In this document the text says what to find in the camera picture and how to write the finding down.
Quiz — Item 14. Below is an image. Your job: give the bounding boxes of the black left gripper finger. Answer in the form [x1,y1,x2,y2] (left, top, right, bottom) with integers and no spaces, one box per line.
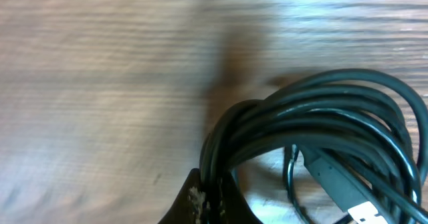
[158,169,261,224]

